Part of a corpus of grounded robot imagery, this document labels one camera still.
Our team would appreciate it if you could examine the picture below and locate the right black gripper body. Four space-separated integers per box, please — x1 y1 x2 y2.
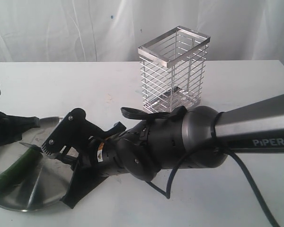
79 133 123 177

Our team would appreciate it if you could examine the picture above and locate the green cucumber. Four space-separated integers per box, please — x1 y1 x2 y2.
0 148 43 194

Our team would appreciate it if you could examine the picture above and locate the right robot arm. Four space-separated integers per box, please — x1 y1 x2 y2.
62 94 284 208

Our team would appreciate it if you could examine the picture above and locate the round stainless steel plate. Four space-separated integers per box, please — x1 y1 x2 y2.
0 117 73 211

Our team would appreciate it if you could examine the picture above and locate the white backdrop curtain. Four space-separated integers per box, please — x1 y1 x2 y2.
0 0 284 65

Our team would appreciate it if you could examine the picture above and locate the wire metal utensil rack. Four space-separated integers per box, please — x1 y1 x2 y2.
138 26 211 113

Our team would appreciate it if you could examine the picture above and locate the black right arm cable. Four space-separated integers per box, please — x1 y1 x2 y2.
120 106 284 227

